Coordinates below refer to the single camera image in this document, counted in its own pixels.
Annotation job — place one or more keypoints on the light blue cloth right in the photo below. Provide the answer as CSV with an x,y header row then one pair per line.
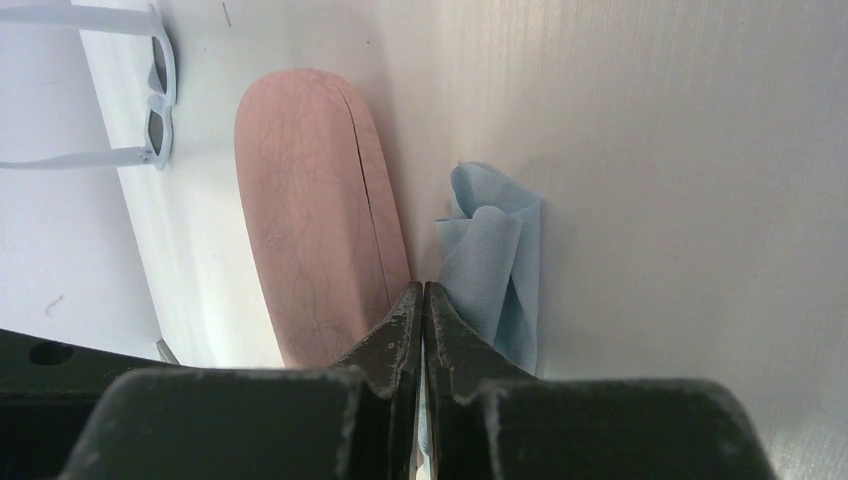
x,y
491,256

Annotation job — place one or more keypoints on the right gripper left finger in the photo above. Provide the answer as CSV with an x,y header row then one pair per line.
x,y
355,419

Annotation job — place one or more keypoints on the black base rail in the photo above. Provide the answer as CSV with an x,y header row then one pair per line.
x,y
48,391

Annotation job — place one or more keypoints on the pink glasses case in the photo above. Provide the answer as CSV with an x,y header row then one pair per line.
x,y
320,213

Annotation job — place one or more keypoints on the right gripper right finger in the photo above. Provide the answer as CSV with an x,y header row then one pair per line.
x,y
489,419

